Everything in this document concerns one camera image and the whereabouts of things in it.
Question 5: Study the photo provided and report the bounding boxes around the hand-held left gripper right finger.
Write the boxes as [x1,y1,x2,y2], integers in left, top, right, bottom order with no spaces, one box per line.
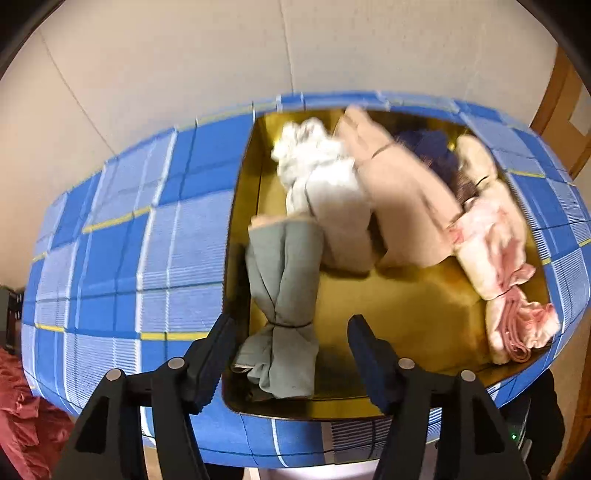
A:
[347,314,532,480]

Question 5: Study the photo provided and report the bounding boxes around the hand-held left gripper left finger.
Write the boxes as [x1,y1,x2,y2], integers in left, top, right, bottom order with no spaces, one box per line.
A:
[53,314,238,480]

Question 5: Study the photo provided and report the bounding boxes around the dark red gold-lined tin box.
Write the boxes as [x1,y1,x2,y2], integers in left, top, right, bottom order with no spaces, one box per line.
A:
[222,104,561,422]

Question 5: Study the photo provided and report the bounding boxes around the grey-green cloth bundle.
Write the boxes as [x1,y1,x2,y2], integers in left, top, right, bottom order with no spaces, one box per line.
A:
[233,217,325,400]

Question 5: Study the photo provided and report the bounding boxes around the beige cloth bundle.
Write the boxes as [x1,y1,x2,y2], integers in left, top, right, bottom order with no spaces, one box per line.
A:
[333,105,463,269]

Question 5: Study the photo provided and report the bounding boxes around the pink cloth bundle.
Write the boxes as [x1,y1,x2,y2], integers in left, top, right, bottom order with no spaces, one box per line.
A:
[448,182,563,366]

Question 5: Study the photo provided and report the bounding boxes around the white cloth bundle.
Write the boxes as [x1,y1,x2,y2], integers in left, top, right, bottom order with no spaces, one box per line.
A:
[270,117,376,273]

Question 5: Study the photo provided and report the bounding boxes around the dark purple cloth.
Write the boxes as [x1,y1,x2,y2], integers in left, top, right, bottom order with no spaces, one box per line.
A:
[396,129,465,197]

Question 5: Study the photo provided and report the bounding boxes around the cream cloth bundle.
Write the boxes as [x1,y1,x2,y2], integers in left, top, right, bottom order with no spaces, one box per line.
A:
[455,134,500,197]

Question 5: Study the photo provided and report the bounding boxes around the blue plaid cloth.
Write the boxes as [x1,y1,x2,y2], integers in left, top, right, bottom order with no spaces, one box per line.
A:
[21,91,585,469]

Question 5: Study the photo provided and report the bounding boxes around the red cloth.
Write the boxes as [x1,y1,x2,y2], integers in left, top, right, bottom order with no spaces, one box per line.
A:
[0,348,77,480]

